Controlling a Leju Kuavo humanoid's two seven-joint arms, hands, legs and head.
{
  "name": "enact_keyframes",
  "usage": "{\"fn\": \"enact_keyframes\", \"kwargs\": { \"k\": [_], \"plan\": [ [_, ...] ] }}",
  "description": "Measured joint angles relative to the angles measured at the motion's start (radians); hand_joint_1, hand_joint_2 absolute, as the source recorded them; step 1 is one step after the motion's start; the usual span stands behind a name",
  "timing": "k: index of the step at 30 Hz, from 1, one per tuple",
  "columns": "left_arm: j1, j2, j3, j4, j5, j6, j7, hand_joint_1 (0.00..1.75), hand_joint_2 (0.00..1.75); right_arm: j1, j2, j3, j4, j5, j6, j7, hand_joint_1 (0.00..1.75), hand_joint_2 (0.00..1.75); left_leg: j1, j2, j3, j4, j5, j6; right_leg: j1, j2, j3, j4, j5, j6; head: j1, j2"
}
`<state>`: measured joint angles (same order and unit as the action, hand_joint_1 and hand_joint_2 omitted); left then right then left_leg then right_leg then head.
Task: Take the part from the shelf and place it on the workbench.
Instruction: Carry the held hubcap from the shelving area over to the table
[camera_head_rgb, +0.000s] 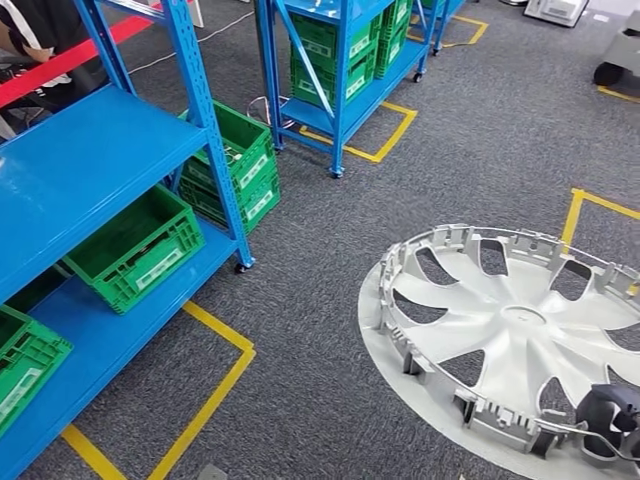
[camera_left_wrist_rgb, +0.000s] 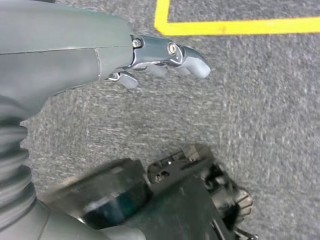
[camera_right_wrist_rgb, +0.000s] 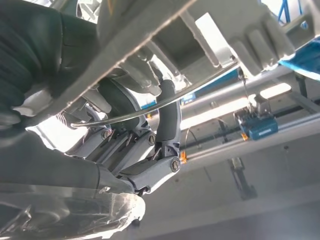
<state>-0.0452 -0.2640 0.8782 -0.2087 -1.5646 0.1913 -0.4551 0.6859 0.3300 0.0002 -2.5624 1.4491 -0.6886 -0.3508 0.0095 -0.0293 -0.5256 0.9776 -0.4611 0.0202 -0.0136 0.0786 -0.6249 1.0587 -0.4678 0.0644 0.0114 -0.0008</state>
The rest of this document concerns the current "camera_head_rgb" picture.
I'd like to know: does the person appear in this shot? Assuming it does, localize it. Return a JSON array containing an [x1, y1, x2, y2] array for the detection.
[[0, 0, 109, 114]]

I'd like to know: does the white floor cable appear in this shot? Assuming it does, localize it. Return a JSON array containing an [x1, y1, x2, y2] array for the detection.
[[127, 9, 256, 75]]

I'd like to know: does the blue metal shelf rack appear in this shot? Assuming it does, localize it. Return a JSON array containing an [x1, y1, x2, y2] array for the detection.
[[0, 0, 257, 480], [410, 0, 469, 56], [254, 0, 441, 180]]

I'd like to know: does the green plastic crate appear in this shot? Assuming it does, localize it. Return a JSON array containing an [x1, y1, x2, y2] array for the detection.
[[380, 0, 416, 34], [290, 49, 378, 111], [290, 13, 383, 64], [374, 26, 414, 79], [0, 304, 75, 440], [177, 168, 282, 236], [62, 184, 207, 316], [178, 99, 278, 193]]

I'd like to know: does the grey wheeled cart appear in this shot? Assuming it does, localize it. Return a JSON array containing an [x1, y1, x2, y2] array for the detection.
[[593, 26, 640, 87]]

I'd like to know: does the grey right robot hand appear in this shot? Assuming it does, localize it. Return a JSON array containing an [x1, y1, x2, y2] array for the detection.
[[574, 384, 640, 465]]

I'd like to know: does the yellow floor tape strip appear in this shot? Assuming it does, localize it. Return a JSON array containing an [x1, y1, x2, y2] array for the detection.
[[596, 84, 640, 105]]

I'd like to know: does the silver wheel hubcap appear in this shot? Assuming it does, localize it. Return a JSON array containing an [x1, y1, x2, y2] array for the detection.
[[358, 223, 640, 480]]

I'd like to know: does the white machine base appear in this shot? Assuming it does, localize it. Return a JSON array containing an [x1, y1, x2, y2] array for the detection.
[[523, 0, 591, 29]]

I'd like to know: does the coiled floor cable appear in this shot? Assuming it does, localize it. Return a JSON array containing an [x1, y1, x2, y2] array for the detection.
[[246, 94, 297, 132]]

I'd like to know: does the yellow floor tape frame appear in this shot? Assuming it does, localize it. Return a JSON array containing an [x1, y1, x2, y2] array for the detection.
[[60, 299, 257, 480]]

